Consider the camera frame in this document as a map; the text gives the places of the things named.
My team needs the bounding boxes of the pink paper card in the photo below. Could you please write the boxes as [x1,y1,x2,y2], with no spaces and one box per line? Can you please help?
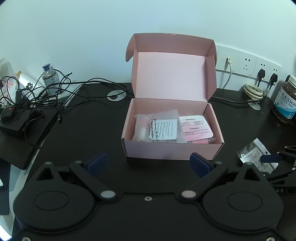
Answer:
[179,115,215,144]

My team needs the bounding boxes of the frosted bag with white tube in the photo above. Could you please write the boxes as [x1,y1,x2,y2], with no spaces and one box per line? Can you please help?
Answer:
[132,109,187,144]

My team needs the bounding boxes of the pink cardboard box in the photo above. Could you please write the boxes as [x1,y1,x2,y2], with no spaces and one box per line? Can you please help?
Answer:
[121,33,224,160]

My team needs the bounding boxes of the brown fish oil bottle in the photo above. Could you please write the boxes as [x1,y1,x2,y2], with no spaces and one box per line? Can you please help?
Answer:
[272,75,296,123]

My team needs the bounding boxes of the silver desk grommet right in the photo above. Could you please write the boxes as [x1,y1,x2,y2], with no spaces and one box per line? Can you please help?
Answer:
[248,102,261,110]

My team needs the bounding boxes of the silver desk grommet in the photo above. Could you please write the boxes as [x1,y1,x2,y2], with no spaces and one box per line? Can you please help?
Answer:
[107,90,126,102]
[248,102,261,110]

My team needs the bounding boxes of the silver desk grommet left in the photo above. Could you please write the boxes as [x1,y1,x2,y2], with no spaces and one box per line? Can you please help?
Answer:
[107,90,126,102]

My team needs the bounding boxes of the black box on desk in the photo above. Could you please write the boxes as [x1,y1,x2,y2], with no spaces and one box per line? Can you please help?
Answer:
[1,108,58,170]

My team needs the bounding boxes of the small glass medicine bottle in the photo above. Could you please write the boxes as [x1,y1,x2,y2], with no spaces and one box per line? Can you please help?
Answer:
[42,63,60,95]

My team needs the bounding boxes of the black cable on desk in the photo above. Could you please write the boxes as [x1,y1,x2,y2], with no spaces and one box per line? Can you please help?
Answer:
[209,96,266,105]

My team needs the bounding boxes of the coiled white cable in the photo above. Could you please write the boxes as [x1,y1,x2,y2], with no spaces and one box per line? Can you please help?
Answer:
[244,84,265,100]

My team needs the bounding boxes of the black wall plug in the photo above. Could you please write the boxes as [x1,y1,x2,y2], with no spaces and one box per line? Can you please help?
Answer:
[257,68,266,87]
[265,73,278,95]

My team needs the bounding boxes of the tangled black cables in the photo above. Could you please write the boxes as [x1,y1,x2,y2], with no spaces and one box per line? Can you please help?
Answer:
[0,69,130,121]

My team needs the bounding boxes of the white wall socket panel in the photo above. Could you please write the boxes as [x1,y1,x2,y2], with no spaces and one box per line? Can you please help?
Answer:
[216,45,281,82]

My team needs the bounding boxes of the white plugged cable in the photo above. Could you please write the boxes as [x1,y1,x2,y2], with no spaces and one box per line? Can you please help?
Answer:
[222,57,233,90]

